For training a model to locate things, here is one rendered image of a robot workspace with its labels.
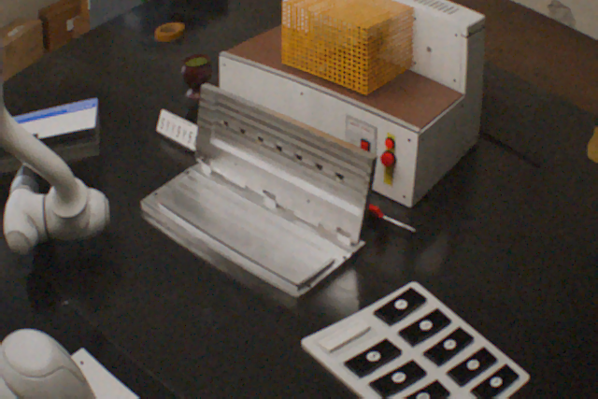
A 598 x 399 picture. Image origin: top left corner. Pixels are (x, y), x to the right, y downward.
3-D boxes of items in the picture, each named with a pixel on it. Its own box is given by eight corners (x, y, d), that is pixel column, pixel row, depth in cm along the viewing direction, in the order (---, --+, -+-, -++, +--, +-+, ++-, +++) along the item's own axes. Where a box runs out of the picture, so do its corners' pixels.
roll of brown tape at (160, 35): (161, 44, 233) (161, 37, 232) (151, 35, 241) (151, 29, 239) (189, 35, 238) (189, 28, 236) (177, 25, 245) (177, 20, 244)
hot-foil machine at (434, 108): (219, 121, 192) (218, -8, 170) (321, 64, 217) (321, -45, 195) (479, 246, 153) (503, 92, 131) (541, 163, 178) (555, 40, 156)
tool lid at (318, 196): (201, 85, 165) (206, 82, 166) (193, 163, 173) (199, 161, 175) (373, 159, 142) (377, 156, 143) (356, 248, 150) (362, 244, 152)
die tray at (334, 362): (299, 344, 132) (299, 340, 132) (413, 284, 145) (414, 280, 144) (431, 455, 106) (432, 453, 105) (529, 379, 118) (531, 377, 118)
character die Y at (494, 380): (469, 391, 117) (470, 388, 116) (505, 366, 121) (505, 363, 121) (483, 405, 114) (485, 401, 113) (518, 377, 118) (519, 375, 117)
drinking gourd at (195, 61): (218, 95, 203) (217, 60, 196) (189, 106, 199) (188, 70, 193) (204, 84, 209) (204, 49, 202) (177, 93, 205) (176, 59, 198)
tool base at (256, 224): (142, 209, 164) (139, 195, 162) (204, 166, 177) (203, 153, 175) (296, 306, 141) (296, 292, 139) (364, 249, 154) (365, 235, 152)
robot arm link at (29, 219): (11, 222, 150) (53, 220, 152) (7, 264, 137) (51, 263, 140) (3, 186, 143) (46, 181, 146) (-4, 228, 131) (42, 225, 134)
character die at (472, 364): (445, 374, 122) (447, 370, 121) (482, 349, 126) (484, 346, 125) (460, 387, 118) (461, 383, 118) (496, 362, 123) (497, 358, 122)
